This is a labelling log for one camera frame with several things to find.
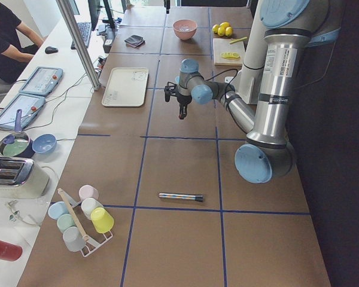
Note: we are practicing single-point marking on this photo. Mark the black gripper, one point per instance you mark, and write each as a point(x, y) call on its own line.
point(182, 101)

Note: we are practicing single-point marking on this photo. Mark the steel muddler black tip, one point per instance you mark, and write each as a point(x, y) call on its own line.
point(191, 197)

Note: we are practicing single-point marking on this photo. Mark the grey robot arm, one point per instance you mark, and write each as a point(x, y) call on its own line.
point(259, 97)

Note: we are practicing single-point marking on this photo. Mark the pile of clear ice cubes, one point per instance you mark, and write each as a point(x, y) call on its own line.
point(185, 28)

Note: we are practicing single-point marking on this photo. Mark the cream cup in rack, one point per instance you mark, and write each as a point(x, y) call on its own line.
point(88, 205)

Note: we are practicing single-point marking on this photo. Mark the yellow cup in rack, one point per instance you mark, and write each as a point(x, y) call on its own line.
point(102, 220)

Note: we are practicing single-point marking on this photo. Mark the blue cup in rack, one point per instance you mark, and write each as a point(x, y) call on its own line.
point(57, 209)

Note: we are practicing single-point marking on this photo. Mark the green cup in rack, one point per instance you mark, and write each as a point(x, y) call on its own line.
point(64, 222)

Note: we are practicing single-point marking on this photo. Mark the grey cup in rack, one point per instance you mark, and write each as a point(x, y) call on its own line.
point(73, 239)

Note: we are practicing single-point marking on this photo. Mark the cream bear serving tray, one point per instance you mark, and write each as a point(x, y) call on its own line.
point(125, 88)

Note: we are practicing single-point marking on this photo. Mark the bamboo cutting board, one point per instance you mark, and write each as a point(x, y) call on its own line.
point(228, 52)

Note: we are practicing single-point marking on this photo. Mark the pink bowl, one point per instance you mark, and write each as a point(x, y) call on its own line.
point(185, 35)

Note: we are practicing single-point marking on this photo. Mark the folded grey cloth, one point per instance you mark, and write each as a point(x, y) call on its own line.
point(134, 41)

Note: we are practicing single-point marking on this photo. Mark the whole yellow lemon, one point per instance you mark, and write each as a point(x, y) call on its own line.
point(215, 28)
point(225, 24)
point(228, 31)
point(221, 31)

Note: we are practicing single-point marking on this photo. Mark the yellow-green plastic knife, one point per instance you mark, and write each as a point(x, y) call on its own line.
point(238, 40)

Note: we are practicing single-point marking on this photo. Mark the black keyboard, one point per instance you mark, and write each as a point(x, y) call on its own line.
point(85, 29)

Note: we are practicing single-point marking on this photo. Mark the pink object in rack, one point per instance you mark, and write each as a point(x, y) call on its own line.
point(88, 191)

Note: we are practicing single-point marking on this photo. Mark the teach pendant tablet far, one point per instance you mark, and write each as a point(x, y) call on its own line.
point(42, 81)

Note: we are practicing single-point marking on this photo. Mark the teach pendant tablet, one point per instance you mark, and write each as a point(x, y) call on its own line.
point(42, 81)
point(30, 105)

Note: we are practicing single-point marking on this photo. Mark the blue bowl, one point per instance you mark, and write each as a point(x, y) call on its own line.
point(44, 144)

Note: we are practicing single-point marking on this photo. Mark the black computer mouse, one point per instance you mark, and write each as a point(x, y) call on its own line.
point(51, 50)

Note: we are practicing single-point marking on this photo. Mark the teach pendant tablet near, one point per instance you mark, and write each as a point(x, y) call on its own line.
point(30, 105)

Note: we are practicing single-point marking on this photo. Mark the cream toaster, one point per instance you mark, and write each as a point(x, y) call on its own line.
point(21, 178)

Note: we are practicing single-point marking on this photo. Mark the seated person black shirt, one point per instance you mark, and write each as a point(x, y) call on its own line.
point(18, 45)

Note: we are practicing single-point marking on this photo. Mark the red bottle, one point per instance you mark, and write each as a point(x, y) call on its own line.
point(9, 251)

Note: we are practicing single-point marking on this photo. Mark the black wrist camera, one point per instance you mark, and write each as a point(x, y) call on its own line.
point(170, 90)

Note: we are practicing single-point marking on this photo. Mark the aluminium frame post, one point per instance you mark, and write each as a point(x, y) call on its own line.
point(81, 49)

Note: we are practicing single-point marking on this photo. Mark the wooden rack handle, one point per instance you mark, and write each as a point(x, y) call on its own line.
point(64, 197)

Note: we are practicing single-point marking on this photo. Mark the white wire rack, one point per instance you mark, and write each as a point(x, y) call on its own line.
point(96, 240)

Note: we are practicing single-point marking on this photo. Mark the saucepan with blue handle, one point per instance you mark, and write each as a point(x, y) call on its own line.
point(18, 143)

